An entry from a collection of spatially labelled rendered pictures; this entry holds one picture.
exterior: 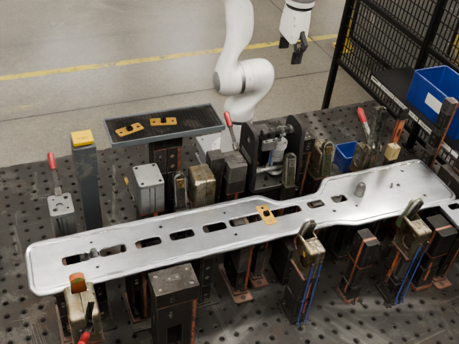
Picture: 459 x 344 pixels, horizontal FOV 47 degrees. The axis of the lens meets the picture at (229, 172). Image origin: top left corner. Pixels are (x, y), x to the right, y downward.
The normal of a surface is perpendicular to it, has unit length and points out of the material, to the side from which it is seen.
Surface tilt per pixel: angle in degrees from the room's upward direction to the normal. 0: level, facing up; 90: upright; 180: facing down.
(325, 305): 0
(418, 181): 0
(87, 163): 90
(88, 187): 90
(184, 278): 0
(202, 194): 90
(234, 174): 90
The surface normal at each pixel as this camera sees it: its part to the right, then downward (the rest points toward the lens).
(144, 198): 0.36, 0.63
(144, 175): 0.07, -0.76
